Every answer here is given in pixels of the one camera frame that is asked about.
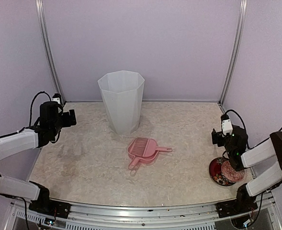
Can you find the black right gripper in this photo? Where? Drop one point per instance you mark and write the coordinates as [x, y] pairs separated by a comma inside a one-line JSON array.
[[217, 135]]

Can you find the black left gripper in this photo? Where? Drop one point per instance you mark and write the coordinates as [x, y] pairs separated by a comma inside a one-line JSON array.
[[67, 122]]

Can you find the translucent white waste bin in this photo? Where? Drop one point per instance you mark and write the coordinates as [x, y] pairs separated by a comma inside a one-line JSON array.
[[122, 95]]

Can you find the pink plastic hand brush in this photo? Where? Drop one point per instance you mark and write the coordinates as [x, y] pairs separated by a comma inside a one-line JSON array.
[[146, 147]]

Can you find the pink plastic dustpan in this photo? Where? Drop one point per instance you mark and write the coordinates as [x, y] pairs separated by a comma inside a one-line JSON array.
[[135, 159]]

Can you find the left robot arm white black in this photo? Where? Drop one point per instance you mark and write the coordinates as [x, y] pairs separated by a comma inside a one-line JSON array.
[[46, 129]]

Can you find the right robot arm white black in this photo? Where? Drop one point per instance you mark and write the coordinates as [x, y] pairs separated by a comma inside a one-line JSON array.
[[241, 156]]

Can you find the dark red patterned round dish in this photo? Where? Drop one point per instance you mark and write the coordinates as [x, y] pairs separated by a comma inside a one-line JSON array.
[[215, 171]]

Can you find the pink patterned small bowl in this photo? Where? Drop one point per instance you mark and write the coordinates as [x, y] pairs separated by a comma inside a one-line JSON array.
[[230, 173]]

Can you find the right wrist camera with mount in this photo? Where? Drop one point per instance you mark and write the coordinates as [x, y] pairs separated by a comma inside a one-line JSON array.
[[226, 125]]

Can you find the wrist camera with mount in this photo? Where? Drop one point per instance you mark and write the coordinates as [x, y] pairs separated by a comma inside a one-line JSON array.
[[226, 125], [57, 98]]

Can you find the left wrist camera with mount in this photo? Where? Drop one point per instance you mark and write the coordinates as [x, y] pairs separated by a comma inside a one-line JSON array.
[[57, 98]]

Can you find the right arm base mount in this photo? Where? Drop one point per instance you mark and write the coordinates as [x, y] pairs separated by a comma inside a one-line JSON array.
[[241, 204]]

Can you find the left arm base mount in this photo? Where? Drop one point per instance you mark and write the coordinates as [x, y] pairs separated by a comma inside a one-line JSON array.
[[44, 205]]

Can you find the front aluminium rail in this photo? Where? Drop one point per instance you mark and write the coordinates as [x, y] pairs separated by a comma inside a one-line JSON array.
[[97, 217]]

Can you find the right aluminium frame post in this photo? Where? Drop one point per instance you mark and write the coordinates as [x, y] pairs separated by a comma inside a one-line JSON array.
[[235, 51]]

